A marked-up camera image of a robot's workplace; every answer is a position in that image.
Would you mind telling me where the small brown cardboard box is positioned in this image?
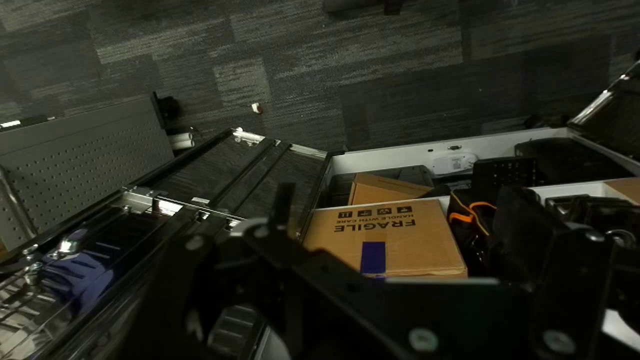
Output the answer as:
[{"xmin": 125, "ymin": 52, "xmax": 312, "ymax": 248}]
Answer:
[{"xmin": 348, "ymin": 174, "xmax": 429, "ymax": 205}]

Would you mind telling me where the cardboard box with fragile label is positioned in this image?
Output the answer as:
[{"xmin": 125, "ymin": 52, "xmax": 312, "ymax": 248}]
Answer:
[{"xmin": 301, "ymin": 198, "xmax": 467, "ymax": 280}]

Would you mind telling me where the blue cloth glove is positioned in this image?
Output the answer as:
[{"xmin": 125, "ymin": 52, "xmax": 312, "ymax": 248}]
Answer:
[{"xmin": 40, "ymin": 253, "xmax": 114, "ymax": 314}]

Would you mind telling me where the grey perforated metal panel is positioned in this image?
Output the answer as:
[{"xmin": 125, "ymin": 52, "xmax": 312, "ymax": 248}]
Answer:
[{"xmin": 0, "ymin": 96, "xmax": 173, "ymax": 251}]

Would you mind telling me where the orange cable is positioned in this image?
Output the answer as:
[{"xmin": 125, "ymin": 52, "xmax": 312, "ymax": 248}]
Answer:
[{"xmin": 445, "ymin": 191, "xmax": 498, "ymax": 239}]

